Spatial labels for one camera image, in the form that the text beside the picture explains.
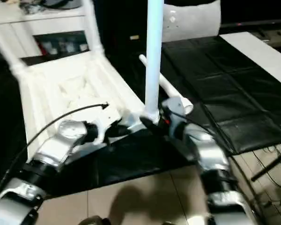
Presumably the dark bag on cabinet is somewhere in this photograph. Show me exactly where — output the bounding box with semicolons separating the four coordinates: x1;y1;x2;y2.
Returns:
42;0;83;10

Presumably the white flat board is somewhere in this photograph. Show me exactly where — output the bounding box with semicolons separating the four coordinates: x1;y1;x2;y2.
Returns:
219;31;281;91

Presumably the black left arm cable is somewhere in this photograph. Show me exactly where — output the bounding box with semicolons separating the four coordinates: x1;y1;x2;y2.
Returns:
0;102;110;195

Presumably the white plastic table leg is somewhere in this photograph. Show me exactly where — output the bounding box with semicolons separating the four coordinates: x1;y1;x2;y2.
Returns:
139;54;194;115
0;22;28;78
144;0;165;123
83;0;106;59

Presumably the black mat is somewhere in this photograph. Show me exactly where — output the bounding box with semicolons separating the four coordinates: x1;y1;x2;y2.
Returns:
0;35;281;196

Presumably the black cabinet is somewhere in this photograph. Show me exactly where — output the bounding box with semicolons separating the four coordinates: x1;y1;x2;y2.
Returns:
93;0;148;57

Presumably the grey cushion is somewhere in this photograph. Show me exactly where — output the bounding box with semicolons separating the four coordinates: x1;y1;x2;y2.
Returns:
163;0;222;43

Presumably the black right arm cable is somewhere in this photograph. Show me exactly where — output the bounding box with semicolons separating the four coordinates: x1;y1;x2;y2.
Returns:
170;112;260;211

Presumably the dark robot left foot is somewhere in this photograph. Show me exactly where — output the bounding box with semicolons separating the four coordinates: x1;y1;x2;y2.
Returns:
81;217;111;225

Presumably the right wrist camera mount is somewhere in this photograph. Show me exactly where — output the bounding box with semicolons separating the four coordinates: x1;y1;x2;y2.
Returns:
161;97;187;139

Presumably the white cabinet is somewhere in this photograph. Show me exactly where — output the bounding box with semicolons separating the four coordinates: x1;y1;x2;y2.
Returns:
0;9;94;60

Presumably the grey floor cable bundle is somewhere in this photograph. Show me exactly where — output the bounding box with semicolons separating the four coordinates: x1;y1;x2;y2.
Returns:
252;142;281;188

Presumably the black pole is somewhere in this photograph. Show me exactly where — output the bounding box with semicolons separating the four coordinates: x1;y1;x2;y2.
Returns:
251;152;281;181

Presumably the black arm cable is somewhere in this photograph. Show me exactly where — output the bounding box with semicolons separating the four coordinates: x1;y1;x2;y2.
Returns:
170;112;260;211
0;102;110;195

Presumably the dark clutter pile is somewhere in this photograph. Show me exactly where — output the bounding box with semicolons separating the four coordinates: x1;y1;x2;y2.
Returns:
20;0;44;15

